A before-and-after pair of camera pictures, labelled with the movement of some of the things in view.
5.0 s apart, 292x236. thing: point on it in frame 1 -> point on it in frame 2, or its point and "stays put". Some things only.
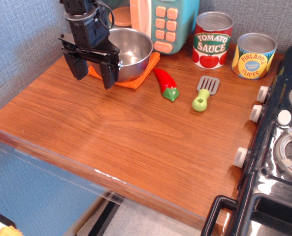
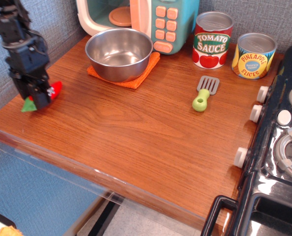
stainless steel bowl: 135,47 stays put
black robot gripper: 92,39 -> 29,56
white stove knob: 255,112 stays put
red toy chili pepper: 169,89 -> 57,86
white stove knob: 240,157 stays put
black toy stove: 270,198 stays put
